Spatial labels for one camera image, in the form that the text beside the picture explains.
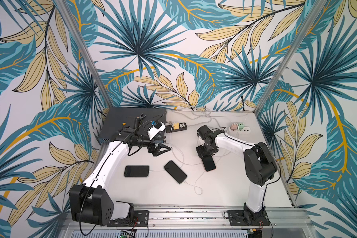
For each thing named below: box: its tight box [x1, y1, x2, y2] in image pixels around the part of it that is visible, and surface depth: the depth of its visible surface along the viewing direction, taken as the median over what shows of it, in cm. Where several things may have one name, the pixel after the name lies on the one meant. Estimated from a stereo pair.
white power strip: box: [228, 126, 251, 135], surface depth 108 cm
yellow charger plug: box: [173, 122, 179, 130], surface depth 106 cm
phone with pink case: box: [201, 154, 217, 172], surface depth 92 cm
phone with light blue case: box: [163, 159, 188, 185], surface depth 91 cm
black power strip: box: [165, 122, 187, 134], surface depth 109 cm
